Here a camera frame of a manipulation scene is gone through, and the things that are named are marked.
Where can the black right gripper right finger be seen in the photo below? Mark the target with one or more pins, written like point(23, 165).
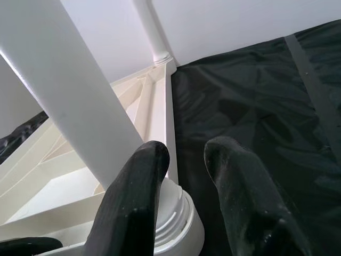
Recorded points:
point(253, 208)

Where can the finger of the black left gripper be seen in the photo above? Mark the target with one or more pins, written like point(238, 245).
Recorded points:
point(26, 246)

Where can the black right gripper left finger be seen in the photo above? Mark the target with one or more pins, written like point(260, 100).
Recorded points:
point(128, 208)

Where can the white plastic table top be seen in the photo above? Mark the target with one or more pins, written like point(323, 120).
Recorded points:
point(154, 106)

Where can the white plastic table leg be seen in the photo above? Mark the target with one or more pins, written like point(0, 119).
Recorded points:
point(153, 32)
point(66, 80)

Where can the black tablecloth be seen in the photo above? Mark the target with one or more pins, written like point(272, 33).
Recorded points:
point(239, 93)

